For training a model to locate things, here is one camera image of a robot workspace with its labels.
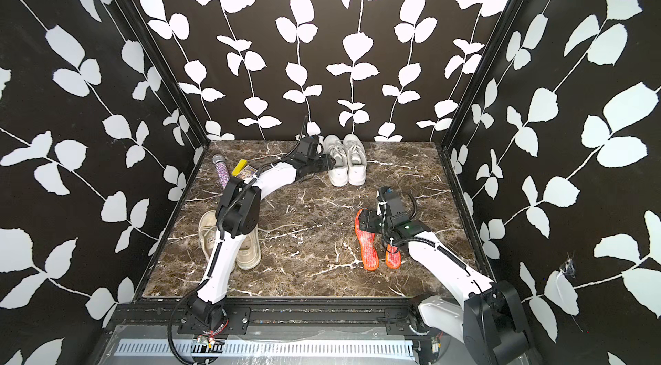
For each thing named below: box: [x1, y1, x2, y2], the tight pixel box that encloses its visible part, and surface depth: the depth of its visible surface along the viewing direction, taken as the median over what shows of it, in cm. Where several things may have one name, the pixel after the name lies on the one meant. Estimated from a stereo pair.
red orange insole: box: [354, 208, 380, 273], surface depth 89 cm
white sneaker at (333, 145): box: [322, 133, 349, 188], surface depth 106 cm
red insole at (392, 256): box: [384, 243, 402, 270], surface depth 87 cm
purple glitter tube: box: [211, 154, 231, 190], surface depth 109 cm
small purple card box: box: [237, 164, 259, 180], surface depth 110 cm
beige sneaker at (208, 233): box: [197, 210, 220, 262], surface depth 86 cm
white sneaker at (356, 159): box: [342, 133, 367, 187], surface depth 107 cm
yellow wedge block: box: [231, 158, 248, 177], surface depth 113 cm
